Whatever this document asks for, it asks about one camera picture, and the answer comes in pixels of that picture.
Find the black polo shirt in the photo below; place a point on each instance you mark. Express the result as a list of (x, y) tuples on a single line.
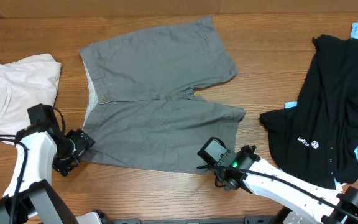
[(315, 141)]

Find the grey shorts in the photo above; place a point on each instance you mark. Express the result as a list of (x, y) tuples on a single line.
[(143, 112)]

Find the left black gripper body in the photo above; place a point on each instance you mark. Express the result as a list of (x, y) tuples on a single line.
[(72, 149)]

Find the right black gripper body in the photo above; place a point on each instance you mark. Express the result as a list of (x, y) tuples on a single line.
[(215, 172)]

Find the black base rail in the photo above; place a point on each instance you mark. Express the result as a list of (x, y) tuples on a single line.
[(265, 219)]

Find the folded white shorts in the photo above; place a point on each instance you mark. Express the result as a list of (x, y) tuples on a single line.
[(24, 84)]

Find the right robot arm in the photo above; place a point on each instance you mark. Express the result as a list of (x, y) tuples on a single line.
[(302, 202)]

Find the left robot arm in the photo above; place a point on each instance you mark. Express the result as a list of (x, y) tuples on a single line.
[(43, 147)]

